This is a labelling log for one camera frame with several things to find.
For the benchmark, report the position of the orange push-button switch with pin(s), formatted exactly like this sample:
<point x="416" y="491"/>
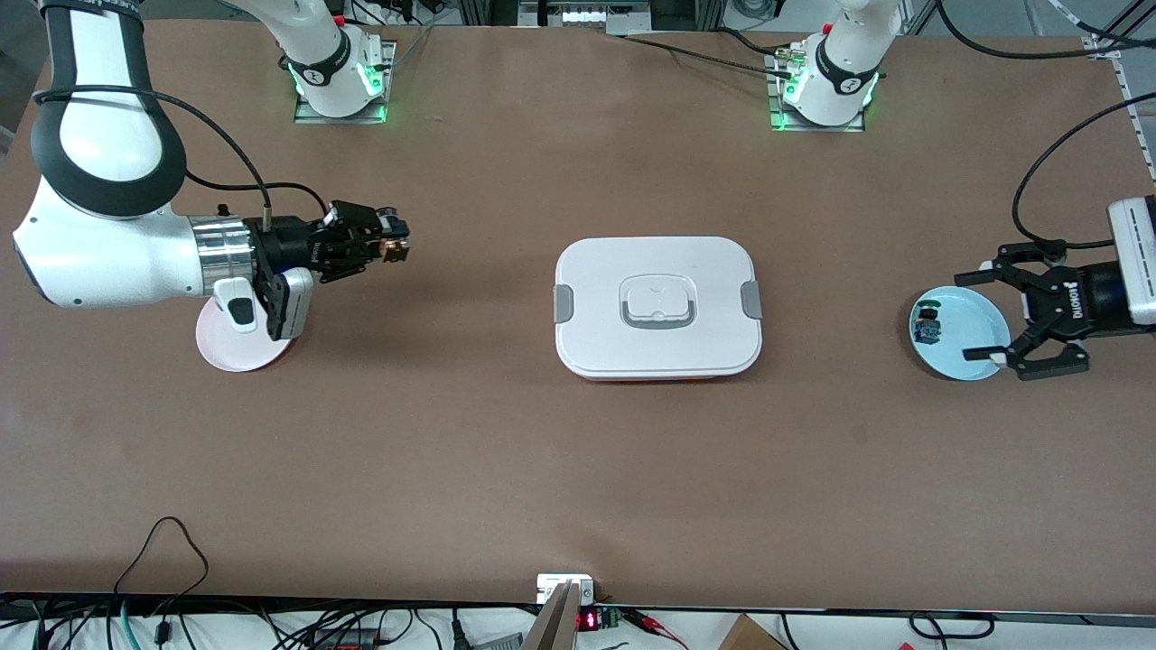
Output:
<point x="395" y="250"/>

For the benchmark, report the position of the brown cardboard box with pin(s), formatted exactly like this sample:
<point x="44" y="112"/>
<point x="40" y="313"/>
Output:
<point x="748" y="636"/>

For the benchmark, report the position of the pink plate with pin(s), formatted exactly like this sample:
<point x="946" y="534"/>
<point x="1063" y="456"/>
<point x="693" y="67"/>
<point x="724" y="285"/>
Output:
<point x="230" y="352"/>

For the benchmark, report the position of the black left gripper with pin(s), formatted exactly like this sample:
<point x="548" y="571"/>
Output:
<point x="1091" y="296"/>

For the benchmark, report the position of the blue push-button switch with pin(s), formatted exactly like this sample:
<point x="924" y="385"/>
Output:
<point x="927" y="325"/>

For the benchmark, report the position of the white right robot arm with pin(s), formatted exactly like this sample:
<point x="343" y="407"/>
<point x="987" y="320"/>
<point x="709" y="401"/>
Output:
<point x="108" y="262"/>

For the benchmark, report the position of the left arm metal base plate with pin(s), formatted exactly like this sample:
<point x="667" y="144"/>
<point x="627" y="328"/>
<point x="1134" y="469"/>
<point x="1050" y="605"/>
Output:
<point x="813" y="128"/>

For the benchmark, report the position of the grey control box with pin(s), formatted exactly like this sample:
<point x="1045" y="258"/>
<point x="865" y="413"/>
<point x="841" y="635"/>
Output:
<point x="587" y="16"/>

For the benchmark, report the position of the red clip lead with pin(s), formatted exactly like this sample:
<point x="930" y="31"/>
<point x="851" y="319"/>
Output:
<point x="646" y="621"/>

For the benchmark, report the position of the white mounting bracket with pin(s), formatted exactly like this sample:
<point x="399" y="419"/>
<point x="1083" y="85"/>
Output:
<point x="551" y="582"/>

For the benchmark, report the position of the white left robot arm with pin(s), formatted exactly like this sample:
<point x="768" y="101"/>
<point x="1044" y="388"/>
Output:
<point x="844" y="54"/>

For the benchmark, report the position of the perforated white metal strip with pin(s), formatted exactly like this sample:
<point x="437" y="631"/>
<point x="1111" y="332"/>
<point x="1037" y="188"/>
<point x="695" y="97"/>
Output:
<point x="1129" y="99"/>

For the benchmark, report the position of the red digit display module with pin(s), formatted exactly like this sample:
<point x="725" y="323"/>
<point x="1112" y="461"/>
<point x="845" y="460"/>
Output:
<point x="587" y="620"/>

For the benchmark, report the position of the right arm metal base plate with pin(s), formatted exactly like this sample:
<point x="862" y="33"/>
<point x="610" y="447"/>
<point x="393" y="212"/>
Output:
<point x="343" y="119"/>

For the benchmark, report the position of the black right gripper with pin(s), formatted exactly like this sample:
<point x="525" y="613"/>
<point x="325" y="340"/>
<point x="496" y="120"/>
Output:
<point x="287" y="242"/>

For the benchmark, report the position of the white lunch box grey latches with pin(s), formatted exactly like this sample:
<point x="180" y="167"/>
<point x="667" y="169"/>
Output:
<point x="596" y="271"/>

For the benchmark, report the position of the light blue plate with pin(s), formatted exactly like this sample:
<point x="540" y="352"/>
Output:
<point x="957" y="325"/>

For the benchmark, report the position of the aluminium frame profile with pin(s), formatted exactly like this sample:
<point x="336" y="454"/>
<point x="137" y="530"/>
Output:
<point x="1104" y="45"/>

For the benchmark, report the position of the black power plug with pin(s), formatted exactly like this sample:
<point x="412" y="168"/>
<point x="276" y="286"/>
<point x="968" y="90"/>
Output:
<point x="460" y="632"/>

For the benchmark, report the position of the aluminium camera pole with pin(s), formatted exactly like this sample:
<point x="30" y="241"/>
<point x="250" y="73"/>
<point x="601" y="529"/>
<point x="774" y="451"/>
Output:
<point x="553" y="627"/>

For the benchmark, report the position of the grey power adapter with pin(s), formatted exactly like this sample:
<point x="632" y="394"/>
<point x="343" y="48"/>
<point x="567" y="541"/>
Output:
<point x="497" y="643"/>

